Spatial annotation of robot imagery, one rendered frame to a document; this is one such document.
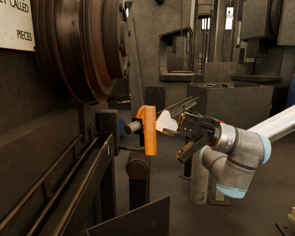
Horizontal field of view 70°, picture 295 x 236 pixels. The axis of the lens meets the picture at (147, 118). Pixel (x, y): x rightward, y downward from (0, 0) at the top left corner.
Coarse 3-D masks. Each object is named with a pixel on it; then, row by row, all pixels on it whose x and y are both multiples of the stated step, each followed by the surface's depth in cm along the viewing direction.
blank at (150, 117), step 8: (144, 112) 62; (152, 112) 61; (144, 120) 60; (152, 120) 59; (144, 128) 59; (152, 128) 59; (144, 136) 59; (152, 136) 59; (152, 144) 59; (152, 152) 62
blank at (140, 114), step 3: (144, 105) 130; (147, 105) 131; (141, 108) 127; (144, 108) 127; (138, 111) 127; (141, 111) 126; (144, 111) 128; (138, 114) 126; (141, 114) 126; (138, 117) 126; (141, 117) 126
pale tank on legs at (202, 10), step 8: (200, 0) 824; (208, 0) 823; (200, 8) 830; (208, 8) 830; (200, 16) 864; (208, 16) 864; (208, 32) 876; (208, 40) 865; (192, 48) 880; (208, 48) 872; (192, 56) 882; (208, 56) 879; (192, 64) 890
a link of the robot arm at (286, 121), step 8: (280, 112) 84; (288, 112) 81; (272, 120) 81; (280, 120) 80; (288, 120) 79; (256, 128) 81; (264, 128) 80; (272, 128) 79; (280, 128) 79; (288, 128) 79; (272, 136) 79; (280, 136) 80; (200, 152) 84; (208, 152) 80; (216, 152) 78; (200, 160) 84; (208, 160) 77; (216, 160) 74; (208, 168) 77
